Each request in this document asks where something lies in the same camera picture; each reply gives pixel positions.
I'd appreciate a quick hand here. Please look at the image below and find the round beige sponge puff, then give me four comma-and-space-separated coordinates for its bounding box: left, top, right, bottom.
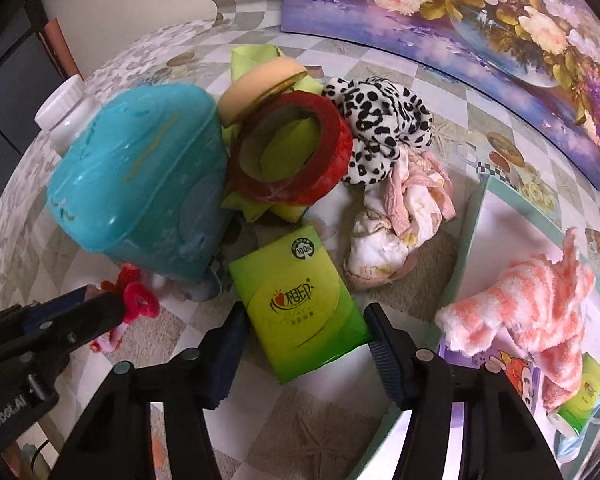
216, 56, 308, 127

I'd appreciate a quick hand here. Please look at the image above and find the red tape roll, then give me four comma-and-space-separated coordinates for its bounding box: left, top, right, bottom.
228, 91, 352, 206

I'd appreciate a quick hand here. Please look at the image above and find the red pink pipe cleaner toy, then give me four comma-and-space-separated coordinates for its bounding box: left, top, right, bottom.
85, 263, 160, 353

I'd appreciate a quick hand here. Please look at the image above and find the black white leopard scrunchie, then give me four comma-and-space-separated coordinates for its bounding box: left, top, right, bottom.
322, 76, 432, 185

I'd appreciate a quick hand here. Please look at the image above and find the pink white fluffy towel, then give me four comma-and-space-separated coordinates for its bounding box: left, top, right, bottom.
434, 228, 595, 412

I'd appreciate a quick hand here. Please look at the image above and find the white plastic bottle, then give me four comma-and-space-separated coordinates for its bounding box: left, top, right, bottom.
34, 75, 102, 157

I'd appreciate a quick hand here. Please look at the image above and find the floral painting canvas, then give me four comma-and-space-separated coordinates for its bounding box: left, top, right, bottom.
282, 0, 600, 190

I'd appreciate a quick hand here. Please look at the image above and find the purple cartoon tissue pack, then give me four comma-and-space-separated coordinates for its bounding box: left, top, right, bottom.
439, 341, 541, 413

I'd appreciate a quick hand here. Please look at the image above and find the teal plastic container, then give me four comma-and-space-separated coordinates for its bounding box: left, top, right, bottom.
46, 84, 230, 284

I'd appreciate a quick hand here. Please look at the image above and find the green tissue pack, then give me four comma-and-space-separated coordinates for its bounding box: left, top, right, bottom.
554, 353, 600, 438
230, 226, 370, 384

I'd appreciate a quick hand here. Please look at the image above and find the pink white baby cloth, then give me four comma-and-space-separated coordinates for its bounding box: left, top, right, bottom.
343, 148, 456, 290

